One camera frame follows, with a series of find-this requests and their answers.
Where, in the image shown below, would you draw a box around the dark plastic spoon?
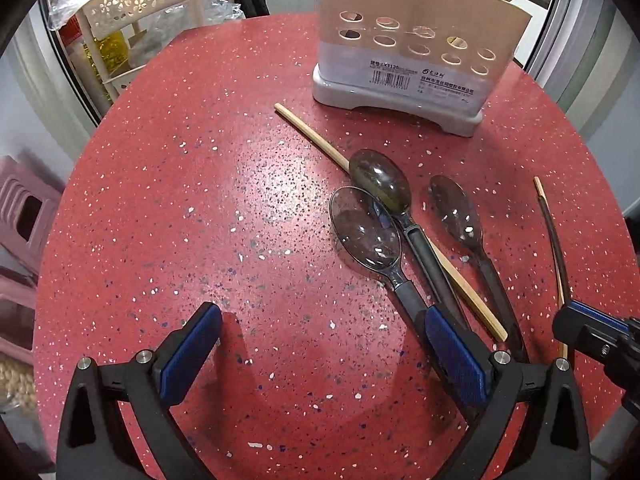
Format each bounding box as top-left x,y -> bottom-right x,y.
430,174 -> 530,363

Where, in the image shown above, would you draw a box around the dark translucent spoon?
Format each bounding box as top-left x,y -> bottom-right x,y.
327,185 -> 452,361

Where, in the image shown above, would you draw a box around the bamboo chopstick right side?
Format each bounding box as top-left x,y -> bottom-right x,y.
532,175 -> 571,360

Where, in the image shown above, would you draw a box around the bamboo chopstick on table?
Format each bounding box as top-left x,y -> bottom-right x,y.
273,102 -> 509,343

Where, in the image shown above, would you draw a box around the pink plastic stool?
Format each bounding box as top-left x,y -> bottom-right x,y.
1,155 -> 61,364

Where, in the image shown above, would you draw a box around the beige utensil holder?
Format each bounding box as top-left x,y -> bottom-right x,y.
312,0 -> 530,138

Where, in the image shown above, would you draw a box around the beige perforated storage rack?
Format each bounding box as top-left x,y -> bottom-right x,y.
46,0 -> 237,106

